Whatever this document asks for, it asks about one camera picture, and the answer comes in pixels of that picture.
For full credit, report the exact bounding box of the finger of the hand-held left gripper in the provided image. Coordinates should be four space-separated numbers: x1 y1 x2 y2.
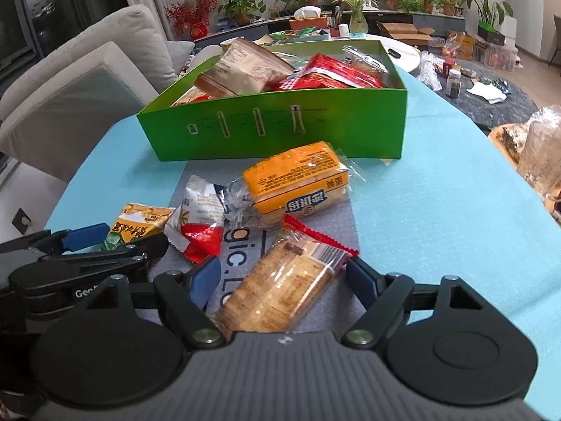
41 233 170 273
31 223 111 254

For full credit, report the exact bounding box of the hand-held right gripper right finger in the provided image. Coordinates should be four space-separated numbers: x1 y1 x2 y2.
342 255 485 352

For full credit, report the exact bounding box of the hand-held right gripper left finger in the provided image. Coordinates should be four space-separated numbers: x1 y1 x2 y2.
87 255 224 352

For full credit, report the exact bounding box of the yellow snack packet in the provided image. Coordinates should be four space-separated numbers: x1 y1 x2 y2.
107 202 177 247

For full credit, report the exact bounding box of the green snack packet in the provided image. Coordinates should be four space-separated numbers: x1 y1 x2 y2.
104 233 129 253

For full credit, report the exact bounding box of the red and white snack packet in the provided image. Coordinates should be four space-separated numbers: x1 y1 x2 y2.
164 174 227 265

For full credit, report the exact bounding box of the cracker packet with red ends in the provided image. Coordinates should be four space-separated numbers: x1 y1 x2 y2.
206 215 361 335

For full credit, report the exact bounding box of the orange bread packet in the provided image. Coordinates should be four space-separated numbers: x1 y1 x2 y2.
223 140 366 229

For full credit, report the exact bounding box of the green cardboard box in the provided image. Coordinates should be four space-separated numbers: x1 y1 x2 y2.
137 39 409 162

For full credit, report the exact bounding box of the brown snack packet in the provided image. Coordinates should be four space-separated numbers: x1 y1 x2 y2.
193 37 296 98

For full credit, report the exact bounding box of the grey printed mat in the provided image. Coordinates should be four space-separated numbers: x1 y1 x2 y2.
149 153 365 335

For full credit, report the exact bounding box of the beige and grey cushion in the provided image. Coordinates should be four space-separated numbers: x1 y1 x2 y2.
0 41 159 183

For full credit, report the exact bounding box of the red checkered snack packet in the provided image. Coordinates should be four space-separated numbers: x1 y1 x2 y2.
267 53 387 94

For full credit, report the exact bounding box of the beige sofa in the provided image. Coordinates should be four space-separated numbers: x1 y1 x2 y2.
0 4 196 185

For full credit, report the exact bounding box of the crumpled clear plastic bag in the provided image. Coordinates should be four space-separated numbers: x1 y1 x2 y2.
415 50 444 91

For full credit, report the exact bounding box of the white cloth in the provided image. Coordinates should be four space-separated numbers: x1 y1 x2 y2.
466 82 506 106

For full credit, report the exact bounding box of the white round table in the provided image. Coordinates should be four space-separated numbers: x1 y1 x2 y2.
193 31 422 76

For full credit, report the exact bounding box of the red flower arrangement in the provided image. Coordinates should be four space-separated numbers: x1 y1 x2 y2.
164 0 221 39

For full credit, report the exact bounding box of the open cardboard box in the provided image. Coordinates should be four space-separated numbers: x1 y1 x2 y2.
376 21 433 47

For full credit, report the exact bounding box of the blue snack basket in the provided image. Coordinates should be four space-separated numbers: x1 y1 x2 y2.
269 27 332 45

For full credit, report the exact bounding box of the orange tissue box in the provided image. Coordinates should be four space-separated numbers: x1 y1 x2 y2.
288 6 329 32

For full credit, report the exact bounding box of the television console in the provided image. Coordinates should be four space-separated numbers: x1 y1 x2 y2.
206 9 467 42

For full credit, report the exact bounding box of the spider plant in glass vase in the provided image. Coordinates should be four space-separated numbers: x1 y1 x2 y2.
332 0 381 36

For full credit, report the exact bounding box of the black and green box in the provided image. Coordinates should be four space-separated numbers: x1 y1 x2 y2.
477 22 510 45

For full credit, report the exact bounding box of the tall leafy plant white pot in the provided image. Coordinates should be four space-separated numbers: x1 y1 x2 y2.
460 0 519 48

